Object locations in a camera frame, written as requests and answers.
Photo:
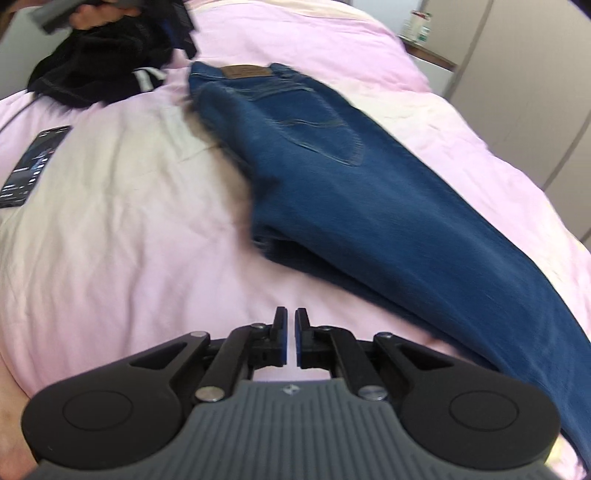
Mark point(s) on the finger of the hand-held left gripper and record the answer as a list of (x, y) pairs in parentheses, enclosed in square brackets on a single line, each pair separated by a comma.
[(183, 34)]

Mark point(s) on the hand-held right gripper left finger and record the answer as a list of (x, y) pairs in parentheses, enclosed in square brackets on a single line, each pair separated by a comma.
[(280, 339)]

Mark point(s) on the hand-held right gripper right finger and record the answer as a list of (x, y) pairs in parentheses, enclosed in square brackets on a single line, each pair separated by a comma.
[(299, 340)]

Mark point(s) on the blue denim pants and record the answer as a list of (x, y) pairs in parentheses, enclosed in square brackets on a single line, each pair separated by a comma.
[(369, 194)]

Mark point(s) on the person's left hand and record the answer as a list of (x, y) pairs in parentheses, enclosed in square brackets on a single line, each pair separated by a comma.
[(94, 17)]

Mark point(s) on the black smartphone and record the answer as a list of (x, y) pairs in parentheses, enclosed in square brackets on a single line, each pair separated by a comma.
[(34, 165)]

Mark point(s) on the pink and cream blanket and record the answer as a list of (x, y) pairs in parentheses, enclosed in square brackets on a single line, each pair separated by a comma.
[(129, 240)]

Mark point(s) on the white green plastic bottle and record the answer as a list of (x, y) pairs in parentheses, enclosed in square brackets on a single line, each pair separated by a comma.
[(422, 26), (405, 28)]

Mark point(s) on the white nightstand with wooden top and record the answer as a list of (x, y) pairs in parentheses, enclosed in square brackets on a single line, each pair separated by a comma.
[(431, 57)]

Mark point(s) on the beige wardrobe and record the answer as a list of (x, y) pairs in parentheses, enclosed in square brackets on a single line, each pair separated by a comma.
[(521, 78)]

